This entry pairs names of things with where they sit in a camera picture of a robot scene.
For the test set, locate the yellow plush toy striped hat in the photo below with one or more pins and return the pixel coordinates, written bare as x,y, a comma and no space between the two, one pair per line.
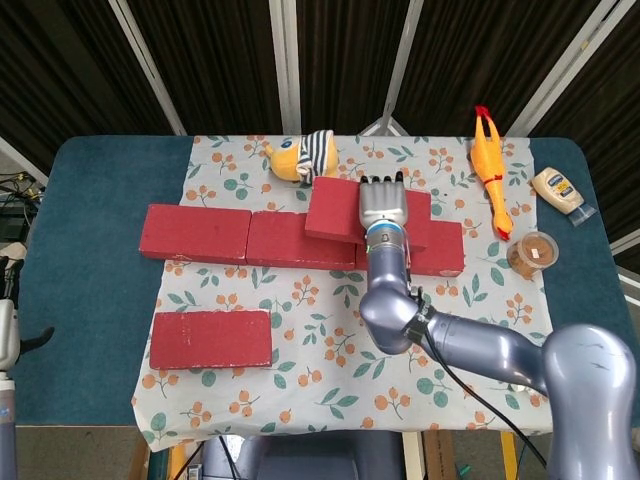
300,157

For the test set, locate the beige shoe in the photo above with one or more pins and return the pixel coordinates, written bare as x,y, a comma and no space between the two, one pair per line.
12,250

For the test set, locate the yellow rubber chicken toy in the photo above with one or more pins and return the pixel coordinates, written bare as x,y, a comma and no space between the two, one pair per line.
487,160

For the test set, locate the white screen frame post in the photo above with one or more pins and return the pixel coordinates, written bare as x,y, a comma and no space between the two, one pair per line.
287,65
150,70
562,70
405,50

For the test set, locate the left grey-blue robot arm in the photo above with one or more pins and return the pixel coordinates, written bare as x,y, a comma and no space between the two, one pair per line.
6,430

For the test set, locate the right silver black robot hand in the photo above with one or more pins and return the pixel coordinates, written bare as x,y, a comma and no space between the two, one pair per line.
382,202

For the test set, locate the red brick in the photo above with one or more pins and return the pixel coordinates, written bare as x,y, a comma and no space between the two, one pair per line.
210,337
332,207
280,245
195,232
440,250

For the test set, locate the mayonnaise squeeze bottle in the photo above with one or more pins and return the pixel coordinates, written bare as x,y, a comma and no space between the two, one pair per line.
557,190

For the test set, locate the white tripod stand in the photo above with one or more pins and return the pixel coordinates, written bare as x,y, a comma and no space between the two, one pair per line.
386,125

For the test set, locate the floral print tablecloth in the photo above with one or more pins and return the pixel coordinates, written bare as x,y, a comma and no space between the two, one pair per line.
310,390

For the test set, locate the clear plastic bottle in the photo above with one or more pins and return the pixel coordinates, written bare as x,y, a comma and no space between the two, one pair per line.
520,388

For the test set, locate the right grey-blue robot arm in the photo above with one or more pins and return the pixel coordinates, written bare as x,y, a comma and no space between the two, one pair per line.
500,350

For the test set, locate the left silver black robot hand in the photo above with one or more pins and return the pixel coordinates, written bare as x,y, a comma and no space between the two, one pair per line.
9,330

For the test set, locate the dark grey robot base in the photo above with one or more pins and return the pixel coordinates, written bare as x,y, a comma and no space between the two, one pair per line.
320,457

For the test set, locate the round clear snack container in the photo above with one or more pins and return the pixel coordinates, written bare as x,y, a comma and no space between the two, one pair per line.
532,252

